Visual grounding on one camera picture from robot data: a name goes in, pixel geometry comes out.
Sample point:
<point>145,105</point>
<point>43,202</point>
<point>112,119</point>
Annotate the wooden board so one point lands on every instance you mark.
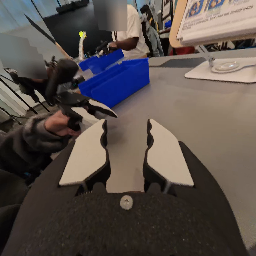
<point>174,30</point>

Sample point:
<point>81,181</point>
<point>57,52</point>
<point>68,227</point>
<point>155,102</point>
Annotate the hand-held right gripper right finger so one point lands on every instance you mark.
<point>168,160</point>

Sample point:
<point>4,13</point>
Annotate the black white marker sign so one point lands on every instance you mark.
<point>166,12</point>

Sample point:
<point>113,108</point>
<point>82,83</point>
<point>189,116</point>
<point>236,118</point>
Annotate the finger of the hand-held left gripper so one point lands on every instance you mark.
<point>86,115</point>
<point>102,109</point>

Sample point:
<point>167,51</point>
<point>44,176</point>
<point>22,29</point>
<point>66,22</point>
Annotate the red bag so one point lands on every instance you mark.
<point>182,51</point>

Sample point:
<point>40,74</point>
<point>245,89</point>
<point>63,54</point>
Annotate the grey desk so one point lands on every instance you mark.
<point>200,120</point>

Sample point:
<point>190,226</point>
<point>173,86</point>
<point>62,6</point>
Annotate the small yellow object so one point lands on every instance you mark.
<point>82,35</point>

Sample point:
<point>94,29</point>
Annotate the person's left hand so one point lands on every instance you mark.
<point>58,126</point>

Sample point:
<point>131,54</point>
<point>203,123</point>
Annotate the black diagonal rod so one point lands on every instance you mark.
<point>44,32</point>

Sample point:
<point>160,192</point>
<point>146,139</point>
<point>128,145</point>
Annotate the blue plastic bin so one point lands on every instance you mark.
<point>120,88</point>
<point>104,60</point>

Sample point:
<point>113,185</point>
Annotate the person's body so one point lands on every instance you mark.
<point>10,200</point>

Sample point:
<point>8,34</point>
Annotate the small black device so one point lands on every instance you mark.
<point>79,80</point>

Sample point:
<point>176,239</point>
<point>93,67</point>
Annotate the person's left forearm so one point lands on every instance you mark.
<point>26,144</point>

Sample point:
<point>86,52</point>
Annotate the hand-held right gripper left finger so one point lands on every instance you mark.
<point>86,160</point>

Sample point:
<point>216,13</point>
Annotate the black monitor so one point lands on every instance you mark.
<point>76,30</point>

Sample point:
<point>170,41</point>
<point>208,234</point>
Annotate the black tripod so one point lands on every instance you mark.
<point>18,96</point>

